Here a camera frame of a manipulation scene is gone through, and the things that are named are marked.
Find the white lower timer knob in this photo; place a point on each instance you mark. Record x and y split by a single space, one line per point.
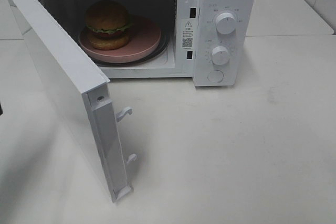
220 55

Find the white microwave door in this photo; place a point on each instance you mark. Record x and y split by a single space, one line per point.
78 91

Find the white round door button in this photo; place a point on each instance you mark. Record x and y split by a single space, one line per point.
215 76

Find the white upper power knob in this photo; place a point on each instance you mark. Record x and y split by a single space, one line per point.
225 22

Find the burger with lettuce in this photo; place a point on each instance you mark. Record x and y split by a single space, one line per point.
108 23

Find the glass microwave turntable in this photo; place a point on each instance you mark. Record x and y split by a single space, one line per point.
163 44

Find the pink round plate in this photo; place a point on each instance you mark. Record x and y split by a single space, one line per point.
135 43

